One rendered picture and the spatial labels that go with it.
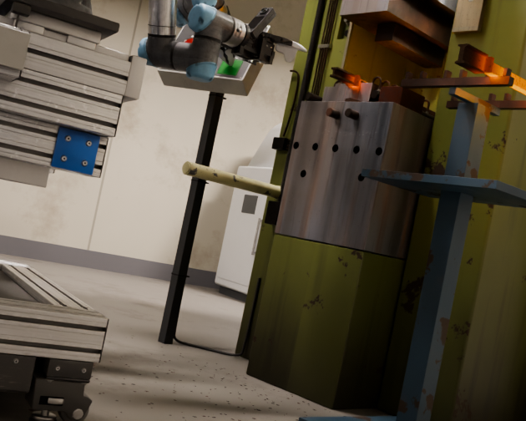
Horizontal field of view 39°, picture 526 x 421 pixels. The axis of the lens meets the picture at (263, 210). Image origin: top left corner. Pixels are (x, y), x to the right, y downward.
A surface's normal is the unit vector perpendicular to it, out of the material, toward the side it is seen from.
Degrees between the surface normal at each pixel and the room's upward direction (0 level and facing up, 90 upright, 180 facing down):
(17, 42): 90
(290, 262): 90
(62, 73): 90
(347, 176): 90
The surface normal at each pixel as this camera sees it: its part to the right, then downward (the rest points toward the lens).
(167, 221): 0.47, 0.07
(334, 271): -0.71, -0.17
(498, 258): 0.68, 0.11
